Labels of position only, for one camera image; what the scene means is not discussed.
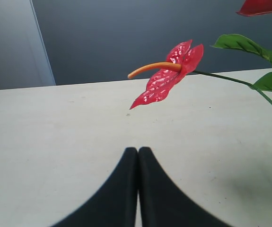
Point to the artificial red anthurium plant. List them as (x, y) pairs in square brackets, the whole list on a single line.
[(184, 59)]

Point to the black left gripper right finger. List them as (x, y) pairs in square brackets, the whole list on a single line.
[(162, 203)]

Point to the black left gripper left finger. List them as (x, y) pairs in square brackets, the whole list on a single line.
[(115, 202)]

